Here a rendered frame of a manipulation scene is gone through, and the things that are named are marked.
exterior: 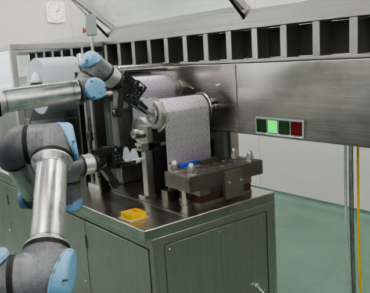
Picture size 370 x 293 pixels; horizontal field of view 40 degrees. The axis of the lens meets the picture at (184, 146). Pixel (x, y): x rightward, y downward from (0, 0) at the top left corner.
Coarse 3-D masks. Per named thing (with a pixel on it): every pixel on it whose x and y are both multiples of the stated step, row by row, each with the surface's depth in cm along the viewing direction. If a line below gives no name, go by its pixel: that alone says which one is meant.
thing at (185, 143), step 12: (168, 132) 206; (180, 132) 210; (192, 132) 214; (204, 132) 218; (168, 144) 207; (180, 144) 211; (192, 144) 215; (204, 144) 219; (168, 156) 208; (180, 156) 211; (192, 156) 216; (204, 156) 220; (168, 168) 208
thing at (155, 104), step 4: (152, 104) 207; (156, 104) 205; (156, 108) 205; (160, 108) 204; (160, 112) 204; (160, 116) 204; (160, 120) 204; (148, 124) 212; (152, 124) 209; (156, 124) 207; (160, 124) 206
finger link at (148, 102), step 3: (141, 99) 199; (144, 99) 200; (147, 99) 201; (150, 99) 202; (144, 102) 200; (147, 102) 201; (150, 102) 202; (138, 105) 199; (147, 105) 201; (150, 105) 202; (141, 108) 200; (150, 108) 202; (144, 111) 202; (147, 111) 201; (150, 111) 202; (150, 114) 203
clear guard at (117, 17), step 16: (80, 0) 275; (96, 0) 266; (112, 0) 258; (128, 0) 249; (144, 0) 242; (160, 0) 235; (176, 0) 228; (192, 0) 222; (208, 0) 216; (224, 0) 210; (112, 16) 277; (128, 16) 267; (144, 16) 259; (160, 16) 250; (176, 16) 243
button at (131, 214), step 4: (136, 208) 191; (124, 212) 187; (128, 212) 187; (132, 212) 186; (136, 212) 186; (140, 212) 186; (144, 212) 187; (124, 216) 187; (128, 216) 184; (132, 216) 184; (136, 216) 185; (140, 216) 186; (144, 216) 187
